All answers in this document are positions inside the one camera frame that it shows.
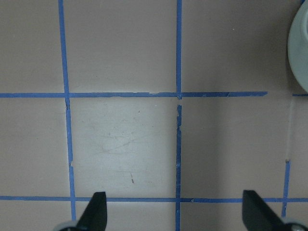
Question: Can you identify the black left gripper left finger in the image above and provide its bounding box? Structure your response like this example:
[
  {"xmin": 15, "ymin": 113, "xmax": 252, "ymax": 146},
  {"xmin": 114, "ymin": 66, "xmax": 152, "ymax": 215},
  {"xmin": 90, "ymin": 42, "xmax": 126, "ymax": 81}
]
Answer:
[{"xmin": 76, "ymin": 192, "xmax": 107, "ymax": 231}]

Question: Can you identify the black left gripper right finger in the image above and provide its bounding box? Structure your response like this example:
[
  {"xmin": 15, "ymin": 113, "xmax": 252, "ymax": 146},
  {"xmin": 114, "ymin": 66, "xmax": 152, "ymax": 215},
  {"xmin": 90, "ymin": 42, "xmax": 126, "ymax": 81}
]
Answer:
[{"xmin": 242, "ymin": 190, "xmax": 285, "ymax": 231}]

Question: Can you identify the pale green cooking pot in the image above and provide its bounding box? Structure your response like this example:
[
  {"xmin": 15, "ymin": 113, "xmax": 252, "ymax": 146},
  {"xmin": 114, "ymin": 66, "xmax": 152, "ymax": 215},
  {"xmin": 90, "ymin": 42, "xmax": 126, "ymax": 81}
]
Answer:
[{"xmin": 287, "ymin": 1, "xmax": 308, "ymax": 91}]

